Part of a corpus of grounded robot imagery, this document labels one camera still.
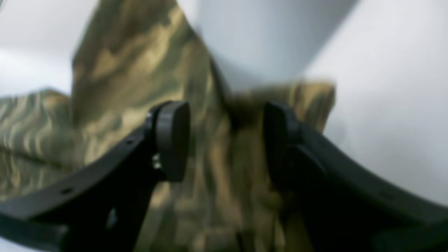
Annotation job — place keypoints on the camouflage T-shirt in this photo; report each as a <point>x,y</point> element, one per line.
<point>134,55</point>

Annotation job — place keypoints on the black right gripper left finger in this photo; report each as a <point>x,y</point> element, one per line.
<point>102,207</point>

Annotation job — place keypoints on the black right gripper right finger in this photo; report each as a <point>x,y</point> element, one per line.
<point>345,207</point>

